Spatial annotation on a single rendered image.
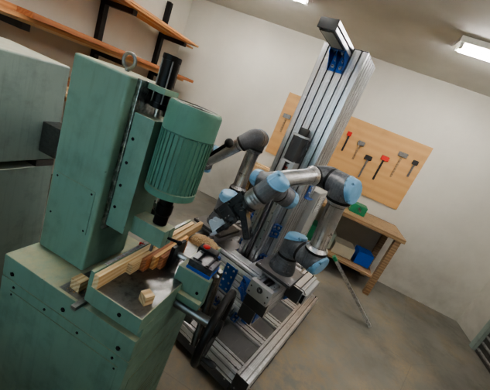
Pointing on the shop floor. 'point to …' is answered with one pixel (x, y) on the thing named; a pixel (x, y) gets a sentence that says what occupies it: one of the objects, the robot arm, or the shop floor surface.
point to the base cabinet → (65, 350)
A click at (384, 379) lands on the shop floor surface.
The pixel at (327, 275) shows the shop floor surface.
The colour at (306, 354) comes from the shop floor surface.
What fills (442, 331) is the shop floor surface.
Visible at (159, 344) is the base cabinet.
